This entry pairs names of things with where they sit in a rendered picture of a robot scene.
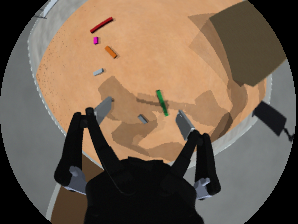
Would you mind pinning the dark red rod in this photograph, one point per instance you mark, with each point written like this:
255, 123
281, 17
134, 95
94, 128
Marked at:
101, 25

